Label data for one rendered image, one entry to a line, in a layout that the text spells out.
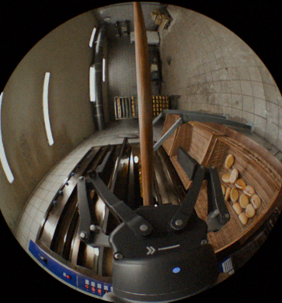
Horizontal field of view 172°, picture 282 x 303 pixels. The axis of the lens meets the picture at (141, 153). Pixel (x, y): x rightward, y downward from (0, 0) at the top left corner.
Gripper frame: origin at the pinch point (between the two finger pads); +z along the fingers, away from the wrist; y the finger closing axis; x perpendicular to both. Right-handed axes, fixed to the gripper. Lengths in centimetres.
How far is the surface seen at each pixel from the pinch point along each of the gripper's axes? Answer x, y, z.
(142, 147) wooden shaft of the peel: 0.3, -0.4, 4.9
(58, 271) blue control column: -53, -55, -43
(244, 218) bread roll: -38, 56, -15
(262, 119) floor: 18, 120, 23
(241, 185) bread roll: -26, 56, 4
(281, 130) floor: 17, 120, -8
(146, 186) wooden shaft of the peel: -11.1, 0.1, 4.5
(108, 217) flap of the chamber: -40.3, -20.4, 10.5
